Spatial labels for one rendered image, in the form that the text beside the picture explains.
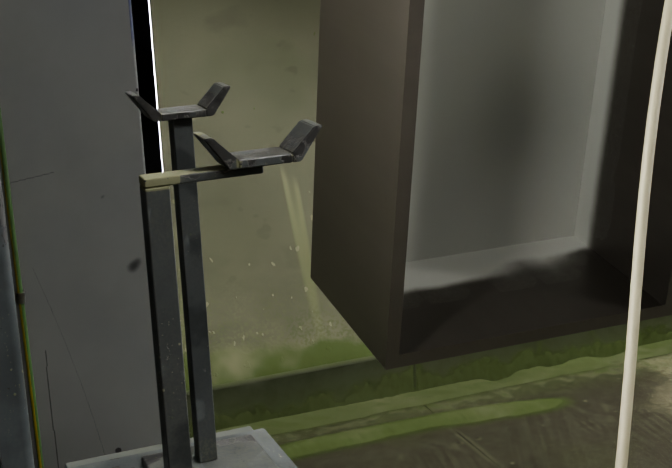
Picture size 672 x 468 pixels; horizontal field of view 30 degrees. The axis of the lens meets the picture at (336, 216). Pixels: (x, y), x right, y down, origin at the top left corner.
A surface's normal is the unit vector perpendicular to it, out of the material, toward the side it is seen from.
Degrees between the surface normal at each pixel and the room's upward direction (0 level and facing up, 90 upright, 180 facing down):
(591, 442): 0
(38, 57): 90
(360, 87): 89
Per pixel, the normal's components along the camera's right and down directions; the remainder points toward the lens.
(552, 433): -0.04, -0.97
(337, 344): 0.29, -0.34
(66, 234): 0.37, 0.22
